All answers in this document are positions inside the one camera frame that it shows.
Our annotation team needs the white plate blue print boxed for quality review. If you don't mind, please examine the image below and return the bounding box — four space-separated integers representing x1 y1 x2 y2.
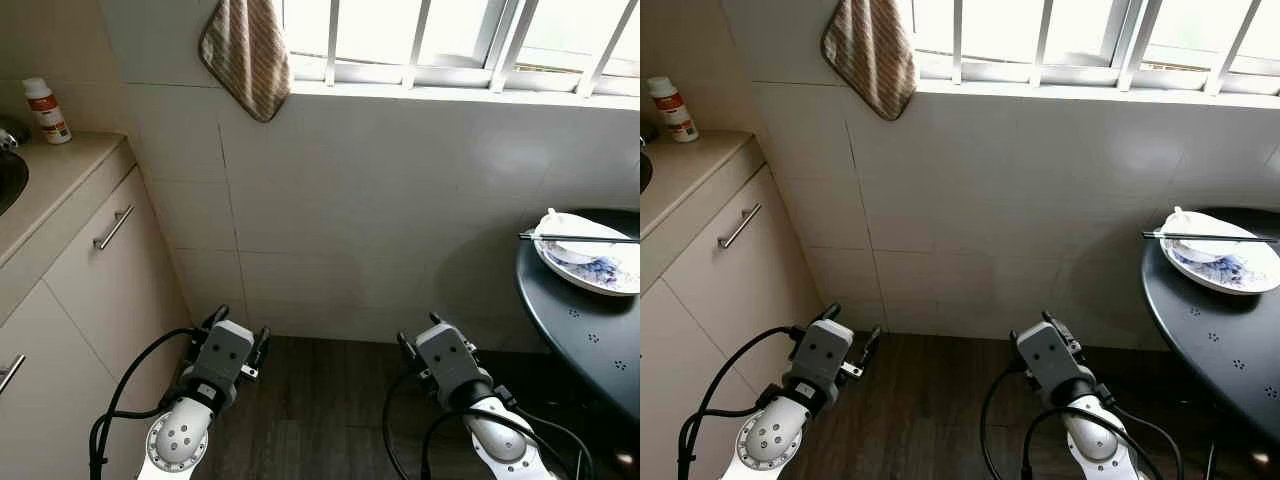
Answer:
533 210 641 297
1160 208 1280 296

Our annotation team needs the beige kitchen cabinet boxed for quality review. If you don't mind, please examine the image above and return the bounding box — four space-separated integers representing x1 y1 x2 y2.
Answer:
640 128 826 480
0 130 196 480

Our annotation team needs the black round table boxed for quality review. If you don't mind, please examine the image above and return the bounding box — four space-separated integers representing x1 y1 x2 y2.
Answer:
1140 207 1280 446
515 207 641 421

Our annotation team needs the black chopstick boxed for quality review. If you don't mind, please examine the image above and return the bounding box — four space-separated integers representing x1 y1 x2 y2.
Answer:
1143 233 1280 245
520 231 641 242
1145 230 1280 242
518 234 641 245

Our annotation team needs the white barred window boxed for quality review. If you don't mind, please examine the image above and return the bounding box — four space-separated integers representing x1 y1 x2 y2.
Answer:
280 0 641 98
905 0 1280 98

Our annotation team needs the white bottle orange label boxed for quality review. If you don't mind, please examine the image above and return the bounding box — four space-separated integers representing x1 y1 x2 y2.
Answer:
647 76 699 143
22 77 73 145

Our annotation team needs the brown striped dish cloth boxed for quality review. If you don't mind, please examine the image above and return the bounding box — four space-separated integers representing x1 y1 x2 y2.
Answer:
198 0 293 123
820 0 919 122

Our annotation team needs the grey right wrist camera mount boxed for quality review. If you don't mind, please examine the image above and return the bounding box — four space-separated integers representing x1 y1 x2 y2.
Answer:
1017 321 1084 387
414 322 492 387

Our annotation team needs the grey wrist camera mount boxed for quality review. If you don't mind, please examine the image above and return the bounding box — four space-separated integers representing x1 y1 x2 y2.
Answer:
188 319 257 401
1017 321 1084 387
793 319 855 399
414 322 492 387

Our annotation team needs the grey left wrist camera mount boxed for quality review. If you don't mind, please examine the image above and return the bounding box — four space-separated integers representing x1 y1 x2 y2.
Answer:
188 319 257 401
793 319 855 399

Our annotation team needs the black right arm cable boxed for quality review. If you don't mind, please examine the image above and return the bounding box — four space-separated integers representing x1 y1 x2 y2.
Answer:
979 365 1217 480
382 368 597 480

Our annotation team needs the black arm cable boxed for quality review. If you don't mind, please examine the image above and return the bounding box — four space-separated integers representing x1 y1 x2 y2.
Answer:
677 325 801 480
382 368 597 480
89 325 201 480
979 365 1217 480

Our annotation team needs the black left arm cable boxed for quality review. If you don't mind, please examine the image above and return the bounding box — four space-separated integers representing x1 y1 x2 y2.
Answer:
89 325 201 480
677 325 801 480

